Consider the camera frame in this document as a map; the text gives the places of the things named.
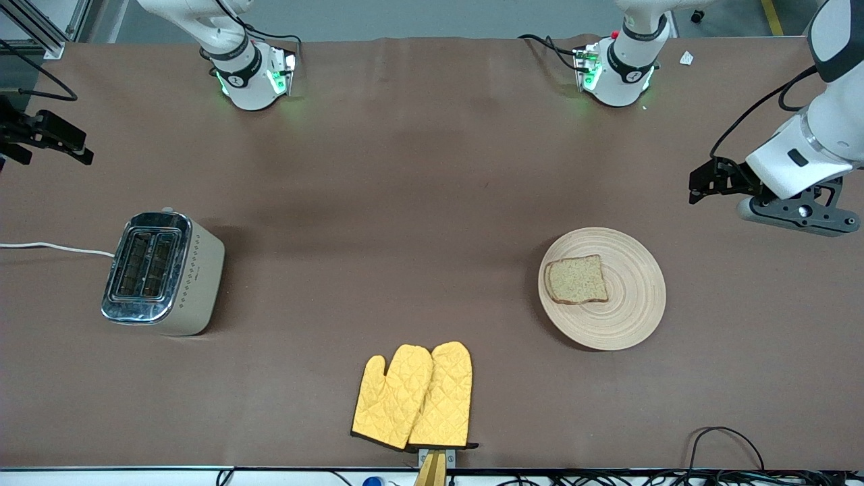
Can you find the round wooden plate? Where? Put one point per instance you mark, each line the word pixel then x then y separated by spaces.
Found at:
pixel 628 310

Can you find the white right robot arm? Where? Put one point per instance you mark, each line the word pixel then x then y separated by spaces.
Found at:
pixel 246 81

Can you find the brown table cover mat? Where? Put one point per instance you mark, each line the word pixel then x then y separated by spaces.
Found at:
pixel 405 169

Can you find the aluminium frame profile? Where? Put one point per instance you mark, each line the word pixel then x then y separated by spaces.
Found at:
pixel 40 30

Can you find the yellow quilted oven mitt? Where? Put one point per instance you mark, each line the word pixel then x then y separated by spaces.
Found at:
pixel 449 398
pixel 391 398

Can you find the wooden stand with metal bracket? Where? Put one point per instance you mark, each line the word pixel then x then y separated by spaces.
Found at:
pixel 432 469

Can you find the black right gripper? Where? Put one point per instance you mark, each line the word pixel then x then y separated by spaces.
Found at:
pixel 20 130

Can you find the black caster wheel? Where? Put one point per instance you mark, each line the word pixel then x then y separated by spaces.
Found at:
pixel 698 15

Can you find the small white paper scrap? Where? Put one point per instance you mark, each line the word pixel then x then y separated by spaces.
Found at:
pixel 686 58

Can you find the brown bread toast slice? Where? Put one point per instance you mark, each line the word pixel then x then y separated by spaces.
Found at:
pixel 577 280

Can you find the beige chrome two-slot toaster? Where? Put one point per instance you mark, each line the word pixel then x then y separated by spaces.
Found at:
pixel 196 283

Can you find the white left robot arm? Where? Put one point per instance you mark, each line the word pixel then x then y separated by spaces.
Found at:
pixel 830 135

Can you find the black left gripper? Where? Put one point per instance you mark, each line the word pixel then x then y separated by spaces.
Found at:
pixel 731 177

